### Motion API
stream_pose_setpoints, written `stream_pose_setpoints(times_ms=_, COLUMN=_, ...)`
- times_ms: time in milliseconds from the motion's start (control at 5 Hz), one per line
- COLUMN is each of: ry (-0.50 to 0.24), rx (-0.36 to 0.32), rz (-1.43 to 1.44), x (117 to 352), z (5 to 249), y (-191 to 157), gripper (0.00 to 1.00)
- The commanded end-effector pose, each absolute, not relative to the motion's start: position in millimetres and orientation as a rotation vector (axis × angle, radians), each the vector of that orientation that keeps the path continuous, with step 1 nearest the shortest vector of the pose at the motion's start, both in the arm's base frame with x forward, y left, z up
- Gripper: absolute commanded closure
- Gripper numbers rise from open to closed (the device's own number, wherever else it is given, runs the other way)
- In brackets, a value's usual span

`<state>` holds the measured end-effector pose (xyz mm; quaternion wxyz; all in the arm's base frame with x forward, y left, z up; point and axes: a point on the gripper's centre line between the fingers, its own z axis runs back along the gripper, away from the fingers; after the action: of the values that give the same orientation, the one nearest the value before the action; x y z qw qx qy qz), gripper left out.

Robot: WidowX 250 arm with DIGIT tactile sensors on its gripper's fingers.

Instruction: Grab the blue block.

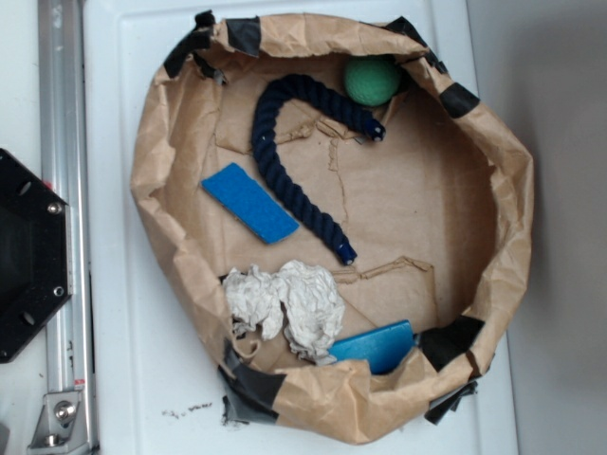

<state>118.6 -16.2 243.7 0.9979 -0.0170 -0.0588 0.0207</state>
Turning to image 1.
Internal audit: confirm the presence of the blue block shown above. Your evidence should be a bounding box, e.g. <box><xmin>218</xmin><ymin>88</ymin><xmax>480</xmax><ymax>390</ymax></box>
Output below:
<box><xmin>329</xmin><ymin>319</ymin><xmax>414</xmax><ymax>374</ymax></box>

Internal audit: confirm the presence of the crumpled white paper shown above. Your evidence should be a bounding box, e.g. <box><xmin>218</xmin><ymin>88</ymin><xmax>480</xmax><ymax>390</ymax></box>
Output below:
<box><xmin>222</xmin><ymin>260</ymin><xmax>345</xmax><ymax>366</ymax></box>

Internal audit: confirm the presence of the blue sponge pad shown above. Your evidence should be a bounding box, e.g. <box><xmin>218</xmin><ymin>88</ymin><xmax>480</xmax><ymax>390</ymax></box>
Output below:
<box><xmin>201</xmin><ymin>163</ymin><xmax>299</xmax><ymax>244</ymax></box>

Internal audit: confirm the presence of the green foam ball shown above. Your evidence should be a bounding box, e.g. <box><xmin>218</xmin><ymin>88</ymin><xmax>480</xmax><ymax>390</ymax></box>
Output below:
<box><xmin>343</xmin><ymin>56</ymin><xmax>402</xmax><ymax>107</ymax></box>

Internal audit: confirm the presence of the white tray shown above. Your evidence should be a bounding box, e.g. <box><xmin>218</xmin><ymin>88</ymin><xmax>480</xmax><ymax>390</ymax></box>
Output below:
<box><xmin>83</xmin><ymin>1</ymin><xmax>518</xmax><ymax>454</ymax></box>

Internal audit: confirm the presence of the brown paper bin wall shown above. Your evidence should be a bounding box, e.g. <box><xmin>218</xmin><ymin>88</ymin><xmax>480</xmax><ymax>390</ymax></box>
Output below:
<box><xmin>131</xmin><ymin>12</ymin><xmax>534</xmax><ymax>445</ymax></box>

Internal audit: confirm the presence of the dark blue rope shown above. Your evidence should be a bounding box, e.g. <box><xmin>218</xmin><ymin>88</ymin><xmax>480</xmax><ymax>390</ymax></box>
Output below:
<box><xmin>250</xmin><ymin>73</ymin><xmax>387</xmax><ymax>267</ymax></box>

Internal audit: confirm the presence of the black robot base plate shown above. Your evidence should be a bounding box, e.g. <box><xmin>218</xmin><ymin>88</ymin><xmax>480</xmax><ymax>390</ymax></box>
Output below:
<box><xmin>1</xmin><ymin>149</ymin><xmax>70</xmax><ymax>364</ymax></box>

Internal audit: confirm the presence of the metal corner bracket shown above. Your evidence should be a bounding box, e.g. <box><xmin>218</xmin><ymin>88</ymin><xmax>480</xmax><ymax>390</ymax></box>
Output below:
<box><xmin>27</xmin><ymin>391</ymin><xmax>88</xmax><ymax>454</ymax></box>

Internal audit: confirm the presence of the aluminium extrusion rail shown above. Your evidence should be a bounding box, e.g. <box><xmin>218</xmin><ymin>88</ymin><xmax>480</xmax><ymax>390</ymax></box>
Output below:
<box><xmin>37</xmin><ymin>1</ymin><xmax>99</xmax><ymax>454</ymax></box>

